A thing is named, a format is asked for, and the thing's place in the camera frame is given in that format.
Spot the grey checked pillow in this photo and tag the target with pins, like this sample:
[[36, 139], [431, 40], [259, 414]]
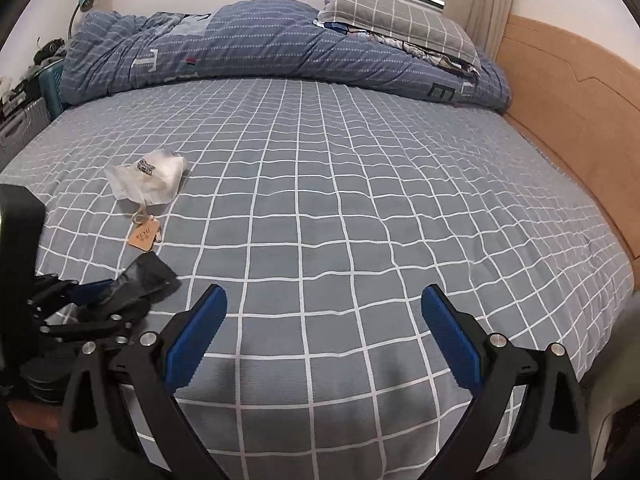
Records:
[[400, 15]]

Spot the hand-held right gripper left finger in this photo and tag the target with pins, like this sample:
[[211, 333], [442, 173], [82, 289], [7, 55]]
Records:
[[197, 335]]

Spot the wooden bed frame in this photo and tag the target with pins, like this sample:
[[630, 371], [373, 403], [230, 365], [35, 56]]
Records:
[[35, 417]]

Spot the grey checked bed sheet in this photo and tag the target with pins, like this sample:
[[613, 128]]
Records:
[[350, 210]]

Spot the patterned pillow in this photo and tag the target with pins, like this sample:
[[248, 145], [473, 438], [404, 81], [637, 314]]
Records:
[[435, 57]]

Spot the black plastic packet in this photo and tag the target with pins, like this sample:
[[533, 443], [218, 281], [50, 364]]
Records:
[[150, 277]]

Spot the teal suitcase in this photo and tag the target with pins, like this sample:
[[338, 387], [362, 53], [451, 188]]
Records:
[[52, 87]]

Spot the blue striped quilt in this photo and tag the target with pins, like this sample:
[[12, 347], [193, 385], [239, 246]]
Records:
[[275, 45]]

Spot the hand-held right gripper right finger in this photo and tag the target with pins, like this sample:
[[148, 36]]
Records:
[[450, 335]]

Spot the grey suitcase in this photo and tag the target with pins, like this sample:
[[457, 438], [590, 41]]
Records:
[[22, 130]]

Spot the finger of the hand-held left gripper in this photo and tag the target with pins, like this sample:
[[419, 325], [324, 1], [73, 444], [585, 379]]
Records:
[[100, 322], [92, 291]]

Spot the wooden headboard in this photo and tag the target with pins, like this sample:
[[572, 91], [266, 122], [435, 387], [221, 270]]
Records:
[[565, 110]]

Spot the blue desk lamp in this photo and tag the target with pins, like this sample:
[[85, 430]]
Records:
[[86, 0]]

